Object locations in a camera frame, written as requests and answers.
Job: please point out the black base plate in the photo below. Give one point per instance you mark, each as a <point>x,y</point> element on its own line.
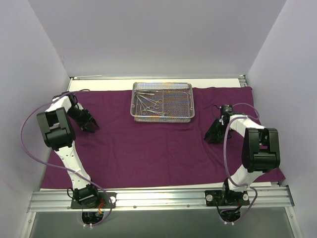
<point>106,201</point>
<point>230,198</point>

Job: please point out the purple cloth wrap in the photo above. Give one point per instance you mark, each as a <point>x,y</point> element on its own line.
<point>124,153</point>

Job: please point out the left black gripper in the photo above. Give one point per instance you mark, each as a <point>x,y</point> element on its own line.
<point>86,121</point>

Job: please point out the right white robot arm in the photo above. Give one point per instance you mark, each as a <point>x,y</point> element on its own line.
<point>260,150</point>

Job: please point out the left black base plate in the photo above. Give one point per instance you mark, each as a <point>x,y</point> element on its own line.
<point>106,201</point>

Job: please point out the back aluminium rail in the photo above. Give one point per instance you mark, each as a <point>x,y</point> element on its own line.
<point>87,77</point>

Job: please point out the front aluminium rail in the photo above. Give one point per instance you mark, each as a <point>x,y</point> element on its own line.
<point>158,199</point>

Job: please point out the steel tweezers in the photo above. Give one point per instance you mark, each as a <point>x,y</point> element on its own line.
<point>149,93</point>

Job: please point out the steel forceps clamp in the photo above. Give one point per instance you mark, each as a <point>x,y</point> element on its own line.
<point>156,103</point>

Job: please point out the steel surgical scissors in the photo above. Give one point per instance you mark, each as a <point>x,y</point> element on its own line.
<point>152,109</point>

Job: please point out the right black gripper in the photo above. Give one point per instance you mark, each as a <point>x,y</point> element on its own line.
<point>216,130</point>

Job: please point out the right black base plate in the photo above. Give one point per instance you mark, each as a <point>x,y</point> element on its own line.
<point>230,198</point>

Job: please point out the wire mesh instrument tray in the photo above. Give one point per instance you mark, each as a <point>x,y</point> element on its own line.
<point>177,98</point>

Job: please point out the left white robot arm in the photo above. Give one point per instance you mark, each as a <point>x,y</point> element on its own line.
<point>59,135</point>

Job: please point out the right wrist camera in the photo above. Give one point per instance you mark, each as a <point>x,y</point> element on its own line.
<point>226,110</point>

